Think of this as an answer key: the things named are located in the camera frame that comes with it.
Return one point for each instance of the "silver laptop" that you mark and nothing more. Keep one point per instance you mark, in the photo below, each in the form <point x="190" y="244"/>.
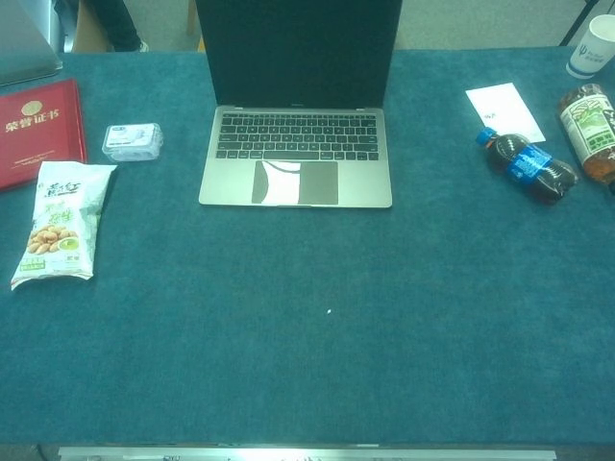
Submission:
<point x="298" y="48"/>

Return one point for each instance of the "teal felt table mat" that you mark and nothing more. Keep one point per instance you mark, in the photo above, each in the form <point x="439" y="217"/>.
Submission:
<point x="307" y="336"/>

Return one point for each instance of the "small clear plastic box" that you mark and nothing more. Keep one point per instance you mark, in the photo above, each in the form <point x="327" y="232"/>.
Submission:
<point x="132" y="144"/>

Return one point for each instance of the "cola bottle blue label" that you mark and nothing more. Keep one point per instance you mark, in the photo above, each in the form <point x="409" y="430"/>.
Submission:
<point x="528" y="165"/>

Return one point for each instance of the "white paper card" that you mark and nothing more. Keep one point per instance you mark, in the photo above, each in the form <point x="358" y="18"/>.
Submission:
<point x="504" y="108"/>

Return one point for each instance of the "wooden chair leg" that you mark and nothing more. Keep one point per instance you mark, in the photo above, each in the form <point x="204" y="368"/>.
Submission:
<point x="191" y="16"/>

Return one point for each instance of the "white peanut snack bag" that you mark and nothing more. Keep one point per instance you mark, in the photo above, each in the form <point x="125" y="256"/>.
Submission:
<point x="57" y="230"/>

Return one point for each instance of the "person in dark trousers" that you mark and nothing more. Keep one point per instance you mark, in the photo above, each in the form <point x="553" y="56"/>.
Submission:
<point x="122" y="24"/>

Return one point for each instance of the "red certificate folder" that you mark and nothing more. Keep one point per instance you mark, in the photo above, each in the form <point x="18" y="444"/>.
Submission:
<point x="38" y="144"/>

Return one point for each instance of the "brown cardboard box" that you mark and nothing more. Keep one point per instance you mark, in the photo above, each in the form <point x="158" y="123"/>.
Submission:
<point x="89" y="29"/>

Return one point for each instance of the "tea bottle green label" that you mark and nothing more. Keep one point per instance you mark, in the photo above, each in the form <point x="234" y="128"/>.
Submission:
<point x="593" y="129"/>

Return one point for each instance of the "grey closed laptop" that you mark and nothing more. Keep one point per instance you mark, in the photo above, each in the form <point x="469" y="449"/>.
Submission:
<point x="24" y="48"/>

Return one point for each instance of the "white paper cup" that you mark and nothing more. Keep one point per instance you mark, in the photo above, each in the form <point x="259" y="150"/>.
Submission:
<point x="593" y="48"/>

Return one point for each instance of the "black stand legs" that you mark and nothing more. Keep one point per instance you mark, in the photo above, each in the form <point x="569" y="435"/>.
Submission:
<point x="579" y="19"/>

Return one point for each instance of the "aluminium frame rail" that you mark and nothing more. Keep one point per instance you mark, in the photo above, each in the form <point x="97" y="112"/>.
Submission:
<point x="307" y="453"/>

